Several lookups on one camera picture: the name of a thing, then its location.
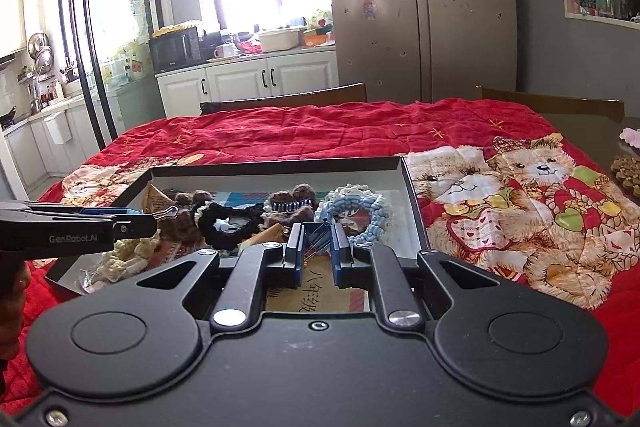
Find colourful printed paper sheet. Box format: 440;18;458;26
214;188;371;313

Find blue crochet scrunchie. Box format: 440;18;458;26
314;184;393;245

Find black shallow cardboard box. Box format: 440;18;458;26
46;157;427;313

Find cream crochet scrunchie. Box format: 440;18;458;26
92;231;160;283

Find dark wooden chair back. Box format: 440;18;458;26
200;82;368;116

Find blue binder clip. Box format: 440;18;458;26
302;221;332;263

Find black white-trim scrunchie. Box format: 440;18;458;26
191;200;264;251

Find brown paper pyramid packet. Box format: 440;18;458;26
141;182;175;213
239;223;285;253

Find red quilted bedspread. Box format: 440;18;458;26
1;98;639;416

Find brown knit hair claw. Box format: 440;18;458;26
158;190;214;249
262;183;319;229

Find white kitchen cabinet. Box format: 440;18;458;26
156;46;340;117

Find brown wooden chair right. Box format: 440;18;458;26
476;86;625;124

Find beige plastic basin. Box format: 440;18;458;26
259;27;302;53

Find wooden bead mat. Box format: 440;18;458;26
611;155;640;199

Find white mug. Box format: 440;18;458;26
214;42;238;58

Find person's left hand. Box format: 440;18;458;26
0;260;32;361

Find black microwave oven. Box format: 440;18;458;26
149;27;204;74

